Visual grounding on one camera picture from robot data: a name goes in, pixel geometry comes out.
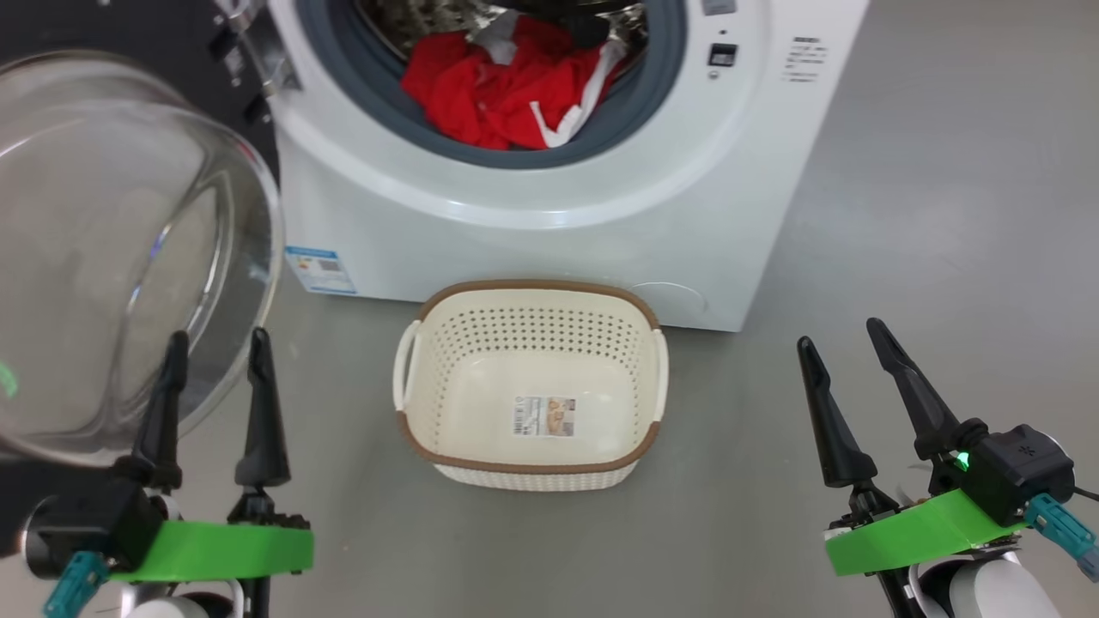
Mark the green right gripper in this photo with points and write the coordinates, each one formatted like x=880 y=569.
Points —
x=910 y=532

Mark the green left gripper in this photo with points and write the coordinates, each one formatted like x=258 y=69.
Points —
x=215 y=549

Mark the black round glass washer door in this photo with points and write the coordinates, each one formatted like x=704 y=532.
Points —
x=103 y=257

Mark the red and white garment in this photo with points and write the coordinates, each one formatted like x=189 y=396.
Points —
x=481 y=94

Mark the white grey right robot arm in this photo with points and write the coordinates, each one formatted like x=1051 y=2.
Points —
x=979 y=592

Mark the cream perforated basket brown rim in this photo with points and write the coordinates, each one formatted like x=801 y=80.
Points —
x=532 y=360

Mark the white front-load washing machine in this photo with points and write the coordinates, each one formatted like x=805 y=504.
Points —
x=532 y=232

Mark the blue energy label sticker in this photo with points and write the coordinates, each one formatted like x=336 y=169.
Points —
x=320 y=270

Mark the paper product label sticker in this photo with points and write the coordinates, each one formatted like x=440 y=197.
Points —
x=544 y=416

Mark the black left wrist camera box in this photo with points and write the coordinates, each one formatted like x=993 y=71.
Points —
x=94 y=524

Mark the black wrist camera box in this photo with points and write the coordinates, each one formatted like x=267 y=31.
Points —
x=1022 y=468
x=94 y=524

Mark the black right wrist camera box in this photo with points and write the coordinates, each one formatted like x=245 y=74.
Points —
x=1022 y=468

